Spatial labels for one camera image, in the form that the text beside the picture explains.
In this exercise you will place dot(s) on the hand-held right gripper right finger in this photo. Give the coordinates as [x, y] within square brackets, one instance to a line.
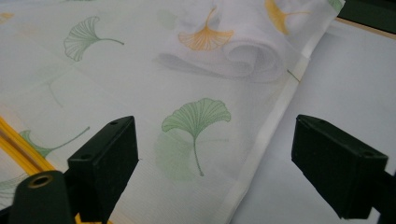
[336, 168]

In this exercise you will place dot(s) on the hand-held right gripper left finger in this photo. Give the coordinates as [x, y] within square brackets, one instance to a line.
[102, 168]

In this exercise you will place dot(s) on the white leaf print mesh cloth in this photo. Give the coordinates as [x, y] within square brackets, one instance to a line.
[130, 81]

